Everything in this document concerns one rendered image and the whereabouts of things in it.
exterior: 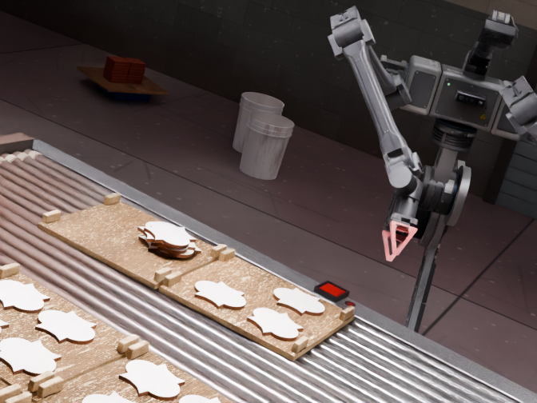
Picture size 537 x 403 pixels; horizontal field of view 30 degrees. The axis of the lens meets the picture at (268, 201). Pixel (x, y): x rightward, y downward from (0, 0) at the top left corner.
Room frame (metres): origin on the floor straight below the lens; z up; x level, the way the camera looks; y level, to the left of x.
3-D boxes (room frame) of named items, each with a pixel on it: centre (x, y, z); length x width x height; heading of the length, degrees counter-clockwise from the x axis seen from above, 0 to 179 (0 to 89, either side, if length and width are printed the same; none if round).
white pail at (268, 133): (6.20, 0.12, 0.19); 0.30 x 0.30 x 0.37
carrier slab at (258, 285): (2.39, -0.05, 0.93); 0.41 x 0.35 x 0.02; 65
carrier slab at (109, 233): (2.57, 0.33, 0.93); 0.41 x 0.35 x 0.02; 64
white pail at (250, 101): (6.62, 0.22, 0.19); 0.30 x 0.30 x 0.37
